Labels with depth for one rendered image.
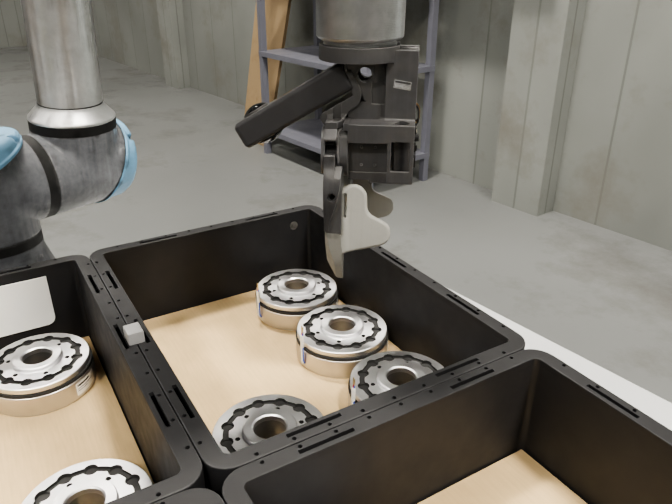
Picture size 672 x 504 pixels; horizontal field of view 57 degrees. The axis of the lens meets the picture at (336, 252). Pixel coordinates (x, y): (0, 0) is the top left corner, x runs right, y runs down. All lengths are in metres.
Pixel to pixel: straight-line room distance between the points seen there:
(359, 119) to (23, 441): 0.43
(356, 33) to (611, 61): 2.77
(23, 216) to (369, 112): 0.52
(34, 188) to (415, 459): 0.61
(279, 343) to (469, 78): 3.12
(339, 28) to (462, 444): 0.35
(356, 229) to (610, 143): 2.77
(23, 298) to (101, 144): 0.27
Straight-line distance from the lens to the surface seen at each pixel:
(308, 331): 0.70
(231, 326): 0.77
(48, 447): 0.65
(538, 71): 3.29
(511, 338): 0.58
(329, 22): 0.53
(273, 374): 0.68
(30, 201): 0.90
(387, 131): 0.54
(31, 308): 0.77
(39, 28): 0.91
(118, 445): 0.63
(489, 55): 3.64
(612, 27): 3.24
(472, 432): 0.55
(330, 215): 0.55
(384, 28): 0.53
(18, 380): 0.69
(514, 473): 0.60
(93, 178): 0.94
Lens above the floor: 1.24
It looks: 26 degrees down
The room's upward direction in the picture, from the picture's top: straight up
